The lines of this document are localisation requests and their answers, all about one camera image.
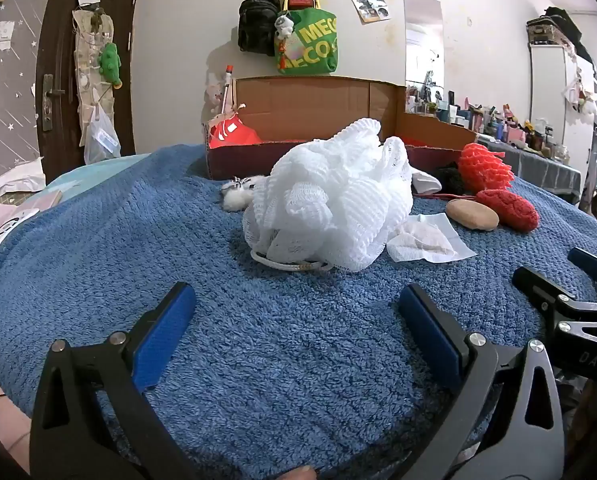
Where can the hanging plush charms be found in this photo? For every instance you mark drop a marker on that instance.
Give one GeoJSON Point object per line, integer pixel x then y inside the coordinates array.
{"type": "Point", "coordinates": [580, 95]}

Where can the row of cosmetic bottles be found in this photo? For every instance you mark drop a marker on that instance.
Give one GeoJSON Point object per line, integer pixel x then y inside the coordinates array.
{"type": "Point", "coordinates": [498, 127]}

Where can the frameless wall mirror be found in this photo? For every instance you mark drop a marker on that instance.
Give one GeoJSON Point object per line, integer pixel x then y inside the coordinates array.
{"type": "Point", "coordinates": [423, 30]}

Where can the dark brown door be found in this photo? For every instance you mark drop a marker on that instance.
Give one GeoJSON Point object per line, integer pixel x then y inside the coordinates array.
{"type": "Point", "coordinates": [58, 35]}

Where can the white wardrobe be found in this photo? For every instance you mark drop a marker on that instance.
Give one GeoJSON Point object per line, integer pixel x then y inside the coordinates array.
{"type": "Point", "coordinates": [553, 90]}

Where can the green tote bag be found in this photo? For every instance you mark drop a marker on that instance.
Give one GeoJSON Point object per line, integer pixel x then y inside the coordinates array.
{"type": "Point", "coordinates": [313, 42]}

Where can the person's left hand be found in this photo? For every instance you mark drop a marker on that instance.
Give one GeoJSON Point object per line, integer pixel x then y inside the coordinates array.
{"type": "Point", "coordinates": [302, 474]}

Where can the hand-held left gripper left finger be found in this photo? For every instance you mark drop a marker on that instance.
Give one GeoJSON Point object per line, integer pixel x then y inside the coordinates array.
{"type": "Point", "coordinates": [163, 330]}

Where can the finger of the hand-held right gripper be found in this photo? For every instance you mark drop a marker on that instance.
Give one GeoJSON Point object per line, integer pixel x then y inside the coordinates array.
{"type": "Point", "coordinates": [543, 287]}
{"type": "Point", "coordinates": [595, 267]}

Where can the white tissue sheet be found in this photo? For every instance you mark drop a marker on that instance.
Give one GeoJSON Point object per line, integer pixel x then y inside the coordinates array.
{"type": "Point", "coordinates": [428, 242]}

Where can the red tassel charm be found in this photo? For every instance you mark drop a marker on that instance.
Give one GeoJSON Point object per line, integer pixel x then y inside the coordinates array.
{"type": "Point", "coordinates": [283, 57]}

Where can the wall photo prints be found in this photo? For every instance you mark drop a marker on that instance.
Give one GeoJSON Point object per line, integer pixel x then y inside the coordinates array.
{"type": "Point", "coordinates": [368, 2]}

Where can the white round-face device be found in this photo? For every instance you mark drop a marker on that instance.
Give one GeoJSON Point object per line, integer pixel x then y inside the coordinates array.
{"type": "Point", "coordinates": [6, 230]}

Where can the dark bag on wardrobe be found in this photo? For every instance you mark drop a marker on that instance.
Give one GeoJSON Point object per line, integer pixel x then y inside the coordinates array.
{"type": "Point", "coordinates": [558, 25]}

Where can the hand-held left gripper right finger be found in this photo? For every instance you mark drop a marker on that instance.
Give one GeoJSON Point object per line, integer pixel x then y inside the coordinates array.
{"type": "Point", "coordinates": [428, 330]}

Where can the white stick with orange cap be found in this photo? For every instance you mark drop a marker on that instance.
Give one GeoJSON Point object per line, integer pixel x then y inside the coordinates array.
{"type": "Point", "coordinates": [226, 90]}

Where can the clear plastic bag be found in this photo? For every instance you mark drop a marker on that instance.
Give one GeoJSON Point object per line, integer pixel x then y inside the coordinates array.
{"type": "Point", "coordinates": [101, 140]}

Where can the white mesh bath pouf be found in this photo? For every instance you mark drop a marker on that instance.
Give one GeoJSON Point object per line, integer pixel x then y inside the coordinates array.
{"type": "Point", "coordinates": [328, 195]}

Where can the red foam net sleeve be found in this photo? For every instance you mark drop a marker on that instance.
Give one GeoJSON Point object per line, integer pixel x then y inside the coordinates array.
{"type": "Point", "coordinates": [483, 167]}

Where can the white crumpled plastic sheet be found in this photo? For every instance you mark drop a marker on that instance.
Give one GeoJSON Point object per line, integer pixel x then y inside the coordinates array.
{"type": "Point", "coordinates": [13, 177]}

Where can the green plush toy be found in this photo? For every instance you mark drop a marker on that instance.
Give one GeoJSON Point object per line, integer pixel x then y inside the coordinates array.
{"type": "Point", "coordinates": [111, 62]}

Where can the black backpack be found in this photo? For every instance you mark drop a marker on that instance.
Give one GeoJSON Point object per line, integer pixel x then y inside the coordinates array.
{"type": "Point", "coordinates": [256, 22]}

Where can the red bunny plush pouch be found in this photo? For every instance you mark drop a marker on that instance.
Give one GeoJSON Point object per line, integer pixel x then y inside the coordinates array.
{"type": "Point", "coordinates": [510, 210]}

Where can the beige round puff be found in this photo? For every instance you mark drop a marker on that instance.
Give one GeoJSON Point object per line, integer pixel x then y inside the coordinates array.
{"type": "Point", "coordinates": [473, 215]}

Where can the beige hanging fabric organizer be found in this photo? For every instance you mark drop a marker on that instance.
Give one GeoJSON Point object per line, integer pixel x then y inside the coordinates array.
{"type": "Point", "coordinates": [86, 60]}

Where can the black scrunchie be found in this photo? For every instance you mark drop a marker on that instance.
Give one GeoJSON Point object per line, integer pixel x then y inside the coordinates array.
{"type": "Point", "coordinates": [451, 180]}

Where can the cardboard box with red lining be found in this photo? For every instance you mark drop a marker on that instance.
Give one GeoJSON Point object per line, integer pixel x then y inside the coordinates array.
{"type": "Point", "coordinates": [303, 105]}

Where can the white fluffy bunny plush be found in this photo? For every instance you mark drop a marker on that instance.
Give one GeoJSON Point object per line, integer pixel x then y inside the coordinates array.
{"type": "Point", "coordinates": [236, 200]}

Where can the small white cloth piece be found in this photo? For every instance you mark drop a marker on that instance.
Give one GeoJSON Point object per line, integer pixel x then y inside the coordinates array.
{"type": "Point", "coordinates": [424, 182]}

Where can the blue knitted blanket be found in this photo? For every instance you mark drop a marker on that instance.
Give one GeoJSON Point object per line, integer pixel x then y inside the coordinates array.
{"type": "Point", "coordinates": [278, 360]}

